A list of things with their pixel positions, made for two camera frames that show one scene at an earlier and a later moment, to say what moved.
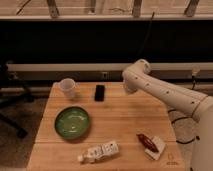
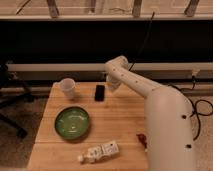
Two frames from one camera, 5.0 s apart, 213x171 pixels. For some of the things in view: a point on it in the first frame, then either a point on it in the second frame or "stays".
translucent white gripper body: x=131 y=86 → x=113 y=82
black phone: x=99 y=93 stays
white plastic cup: x=68 y=87 stays
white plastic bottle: x=99 y=152 stays
